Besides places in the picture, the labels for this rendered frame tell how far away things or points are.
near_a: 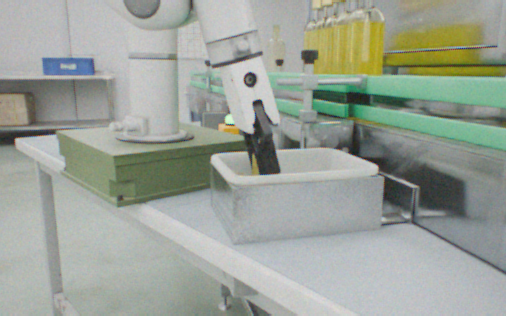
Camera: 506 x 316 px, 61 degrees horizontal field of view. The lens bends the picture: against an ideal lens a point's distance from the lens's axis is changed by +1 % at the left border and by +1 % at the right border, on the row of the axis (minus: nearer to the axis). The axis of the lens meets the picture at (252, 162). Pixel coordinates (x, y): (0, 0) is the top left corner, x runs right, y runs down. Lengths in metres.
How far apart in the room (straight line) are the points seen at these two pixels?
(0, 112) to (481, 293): 6.06
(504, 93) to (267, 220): 0.32
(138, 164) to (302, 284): 0.38
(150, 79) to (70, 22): 5.94
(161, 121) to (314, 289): 0.49
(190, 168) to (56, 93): 6.02
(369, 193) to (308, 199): 0.09
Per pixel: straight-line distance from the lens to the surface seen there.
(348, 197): 0.61
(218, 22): 0.58
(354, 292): 0.48
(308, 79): 0.76
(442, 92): 0.65
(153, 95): 0.84
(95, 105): 6.74
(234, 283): 0.60
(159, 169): 0.78
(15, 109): 6.24
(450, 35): 0.91
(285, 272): 0.51
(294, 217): 0.59
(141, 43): 0.85
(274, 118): 0.58
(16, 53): 6.86
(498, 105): 0.58
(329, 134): 0.79
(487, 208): 0.57
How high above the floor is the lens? 0.98
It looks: 12 degrees down
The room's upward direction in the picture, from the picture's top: straight up
